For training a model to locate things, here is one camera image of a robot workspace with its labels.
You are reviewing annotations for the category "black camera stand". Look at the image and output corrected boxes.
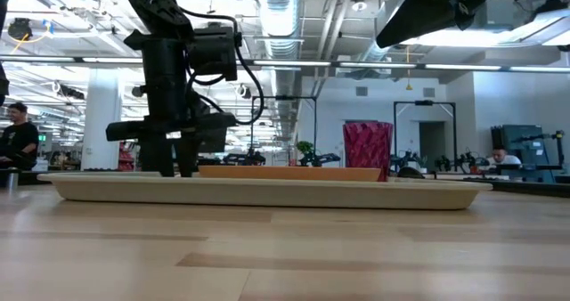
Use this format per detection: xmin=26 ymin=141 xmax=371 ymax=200
xmin=510 ymin=130 xmax=566 ymax=171

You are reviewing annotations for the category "grey-green cabinet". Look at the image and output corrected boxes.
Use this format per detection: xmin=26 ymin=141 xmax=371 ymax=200
xmin=491 ymin=124 xmax=558 ymax=184

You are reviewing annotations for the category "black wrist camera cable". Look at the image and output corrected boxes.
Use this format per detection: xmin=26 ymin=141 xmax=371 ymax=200
xmin=180 ymin=6 xmax=266 ymax=126

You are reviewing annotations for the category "white building column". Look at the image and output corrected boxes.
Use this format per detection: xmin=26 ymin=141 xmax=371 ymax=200
xmin=81 ymin=67 xmax=123 ymax=172

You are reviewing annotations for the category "person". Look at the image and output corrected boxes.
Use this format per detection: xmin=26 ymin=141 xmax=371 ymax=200
xmin=484 ymin=145 xmax=523 ymax=167
xmin=0 ymin=102 xmax=40 ymax=172

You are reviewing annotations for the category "red faceted cup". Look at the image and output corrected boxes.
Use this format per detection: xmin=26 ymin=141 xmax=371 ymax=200
xmin=342 ymin=121 xmax=395 ymax=183

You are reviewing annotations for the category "black ceiling device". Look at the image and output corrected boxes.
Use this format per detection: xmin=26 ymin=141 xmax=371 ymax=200
xmin=7 ymin=17 xmax=34 ymax=42

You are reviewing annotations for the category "beige plastic tray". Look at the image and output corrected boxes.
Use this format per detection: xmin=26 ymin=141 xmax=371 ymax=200
xmin=37 ymin=171 xmax=494 ymax=211

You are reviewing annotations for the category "small green plant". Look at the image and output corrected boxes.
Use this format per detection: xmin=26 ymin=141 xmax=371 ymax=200
xmin=296 ymin=140 xmax=315 ymax=159

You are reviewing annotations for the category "long ceiling light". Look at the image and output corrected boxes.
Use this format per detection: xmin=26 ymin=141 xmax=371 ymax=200
xmin=424 ymin=63 xmax=503 ymax=71
xmin=339 ymin=61 xmax=418 ymax=69
xmin=82 ymin=57 xmax=144 ymax=64
xmin=252 ymin=60 xmax=333 ymax=68
xmin=0 ymin=56 xmax=75 ymax=63
xmin=509 ymin=65 xmax=570 ymax=74

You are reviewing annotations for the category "black station frame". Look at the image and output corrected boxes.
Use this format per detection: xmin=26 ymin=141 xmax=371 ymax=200
xmin=393 ymin=99 xmax=458 ymax=171
xmin=250 ymin=94 xmax=318 ymax=164

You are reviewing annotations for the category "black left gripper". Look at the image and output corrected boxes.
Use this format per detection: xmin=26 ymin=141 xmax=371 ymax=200
xmin=105 ymin=28 xmax=238 ymax=178

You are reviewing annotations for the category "grey door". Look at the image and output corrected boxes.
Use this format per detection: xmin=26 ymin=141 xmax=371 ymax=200
xmin=418 ymin=121 xmax=447 ymax=171

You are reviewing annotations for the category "red cabinet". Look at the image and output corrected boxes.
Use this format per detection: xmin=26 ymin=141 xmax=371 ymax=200
xmin=118 ymin=141 xmax=134 ymax=173

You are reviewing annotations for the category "yellow hanging cord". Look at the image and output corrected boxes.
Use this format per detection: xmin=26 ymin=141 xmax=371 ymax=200
xmin=403 ymin=45 xmax=413 ymax=92

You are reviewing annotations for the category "silver ventilation duct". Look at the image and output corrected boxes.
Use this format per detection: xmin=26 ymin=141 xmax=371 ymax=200
xmin=251 ymin=0 xmax=313 ymax=140

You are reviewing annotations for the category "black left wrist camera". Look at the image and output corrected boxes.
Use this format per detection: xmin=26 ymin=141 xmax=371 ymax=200
xmin=189 ymin=24 xmax=240 ymax=82

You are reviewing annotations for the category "orange plate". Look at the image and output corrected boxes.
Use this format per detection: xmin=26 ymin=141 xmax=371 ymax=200
xmin=198 ymin=165 xmax=384 ymax=183

